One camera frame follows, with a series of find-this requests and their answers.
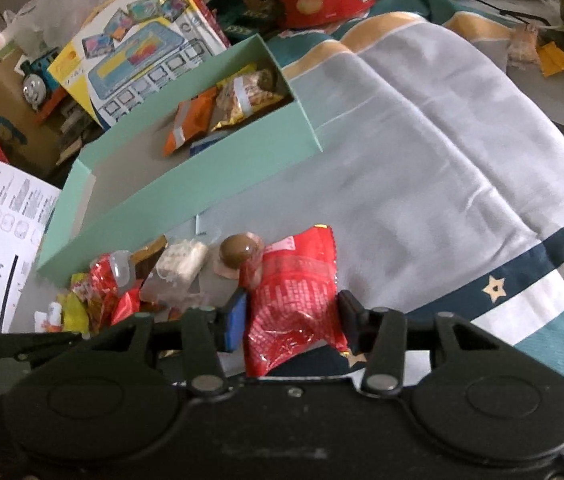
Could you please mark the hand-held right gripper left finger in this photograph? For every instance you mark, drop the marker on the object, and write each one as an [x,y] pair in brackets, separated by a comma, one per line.
[234,322]

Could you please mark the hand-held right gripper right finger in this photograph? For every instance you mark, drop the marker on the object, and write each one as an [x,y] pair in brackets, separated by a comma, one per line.
[348,321]

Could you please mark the red foil snack packet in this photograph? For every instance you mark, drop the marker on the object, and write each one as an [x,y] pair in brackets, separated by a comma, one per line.
[292,300]

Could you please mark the mint green cardboard box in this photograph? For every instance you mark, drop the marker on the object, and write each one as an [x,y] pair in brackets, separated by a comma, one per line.
[127,170]

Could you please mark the white marshmallow packet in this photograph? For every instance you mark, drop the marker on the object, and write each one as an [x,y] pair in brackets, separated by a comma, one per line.
[182,260]

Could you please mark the clear jelly cup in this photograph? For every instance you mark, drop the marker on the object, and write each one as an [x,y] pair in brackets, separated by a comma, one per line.
[121,270]

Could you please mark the red crinkled candy packet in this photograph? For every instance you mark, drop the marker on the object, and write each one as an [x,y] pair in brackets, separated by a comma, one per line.
[104,290]

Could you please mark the yellow candy packet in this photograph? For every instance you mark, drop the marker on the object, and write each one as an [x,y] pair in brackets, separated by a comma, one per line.
[74,305]

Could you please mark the small blue snack packet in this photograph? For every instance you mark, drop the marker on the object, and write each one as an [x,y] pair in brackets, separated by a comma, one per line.
[207,144]

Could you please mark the orange snack packet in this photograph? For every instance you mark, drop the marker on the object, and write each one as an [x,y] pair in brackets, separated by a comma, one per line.
[189,120]

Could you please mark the clear yellow nut packet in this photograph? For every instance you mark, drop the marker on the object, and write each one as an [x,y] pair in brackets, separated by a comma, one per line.
[244,95]

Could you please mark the colourful toy package box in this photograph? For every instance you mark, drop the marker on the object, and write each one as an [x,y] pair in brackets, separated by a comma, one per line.
[137,50]

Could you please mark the brown cardboard box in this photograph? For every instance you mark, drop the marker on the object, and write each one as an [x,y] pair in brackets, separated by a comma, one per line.
[7,110]

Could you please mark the blue toy train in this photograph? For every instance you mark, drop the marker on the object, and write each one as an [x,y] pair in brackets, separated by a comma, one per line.
[42,77]

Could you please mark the clear pale snack packet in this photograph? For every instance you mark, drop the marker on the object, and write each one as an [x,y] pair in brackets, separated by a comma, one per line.
[523,47]

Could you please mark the orange candy wrapper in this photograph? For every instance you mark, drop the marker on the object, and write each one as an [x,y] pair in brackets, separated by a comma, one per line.
[554,59]

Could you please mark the clear plastic bag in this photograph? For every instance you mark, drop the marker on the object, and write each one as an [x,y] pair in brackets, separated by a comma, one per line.
[44,22]

